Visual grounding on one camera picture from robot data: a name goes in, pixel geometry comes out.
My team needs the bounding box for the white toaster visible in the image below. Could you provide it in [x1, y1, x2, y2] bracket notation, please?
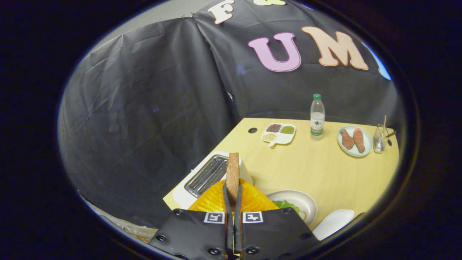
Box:
[173, 151, 254, 210]

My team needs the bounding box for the round cream plate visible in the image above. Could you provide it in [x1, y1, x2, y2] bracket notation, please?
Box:
[266, 190, 318, 227]

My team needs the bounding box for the pale green oval plate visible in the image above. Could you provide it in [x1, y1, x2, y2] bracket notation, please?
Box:
[337, 125, 373, 158]

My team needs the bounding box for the toasted bread slice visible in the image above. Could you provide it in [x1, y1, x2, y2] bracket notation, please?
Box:
[226, 152, 240, 206]

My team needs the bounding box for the black backdrop cloth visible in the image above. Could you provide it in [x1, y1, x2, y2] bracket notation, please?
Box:
[58, 0, 403, 230]

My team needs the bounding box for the white divided seasoning tray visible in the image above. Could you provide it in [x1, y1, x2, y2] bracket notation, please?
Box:
[261, 123, 296, 148]

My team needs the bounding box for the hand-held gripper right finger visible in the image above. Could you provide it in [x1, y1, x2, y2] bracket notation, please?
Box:
[233, 179, 320, 260]

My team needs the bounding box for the brown cooked meat piece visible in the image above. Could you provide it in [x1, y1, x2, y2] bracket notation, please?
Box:
[340, 129, 355, 150]
[353, 128, 366, 153]

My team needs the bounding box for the small metal wire basket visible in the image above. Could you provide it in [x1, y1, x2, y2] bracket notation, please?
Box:
[372, 116, 397, 153]

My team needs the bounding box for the clear plastic water bottle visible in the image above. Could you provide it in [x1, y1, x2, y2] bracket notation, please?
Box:
[310, 94, 326, 141]

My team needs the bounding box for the green lettuce leaf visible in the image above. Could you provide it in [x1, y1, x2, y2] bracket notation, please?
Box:
[273, 200, 300, 213]

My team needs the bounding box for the white rectangular plate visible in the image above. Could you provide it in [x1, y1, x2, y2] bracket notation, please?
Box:
[312, 209, 355, 241]

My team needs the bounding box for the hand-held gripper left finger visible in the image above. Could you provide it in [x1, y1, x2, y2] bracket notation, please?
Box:
[148, 179, 235, 260]

